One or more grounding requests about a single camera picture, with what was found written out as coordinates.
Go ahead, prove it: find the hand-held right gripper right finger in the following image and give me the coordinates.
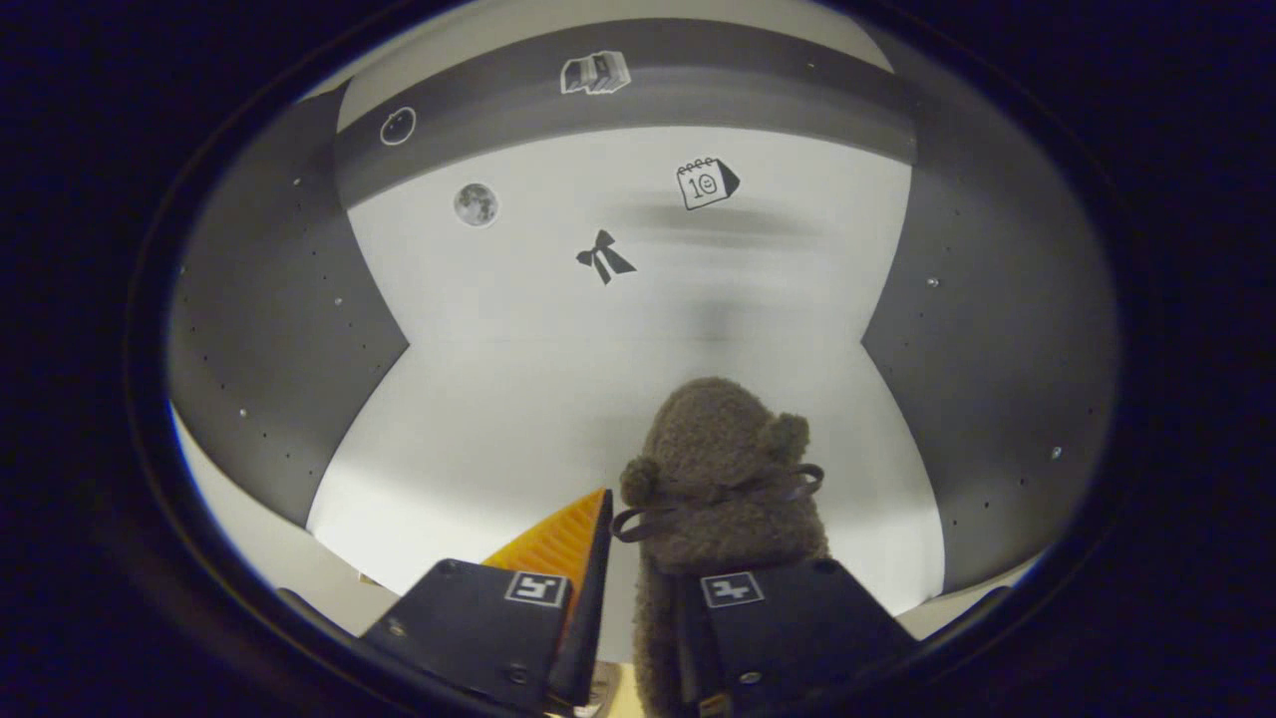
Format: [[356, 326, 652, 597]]
[[678, 558, 918, 718]]

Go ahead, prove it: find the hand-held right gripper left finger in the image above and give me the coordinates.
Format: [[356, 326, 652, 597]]
[[359, 487, 615, 714]]

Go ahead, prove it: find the brown fuzzy shoe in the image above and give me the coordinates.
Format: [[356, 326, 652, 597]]
[[611, 377, 830, 718]]

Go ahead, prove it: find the white shoe cabinet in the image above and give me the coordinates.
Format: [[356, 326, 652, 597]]
[[167, 5, 1122, 664]]

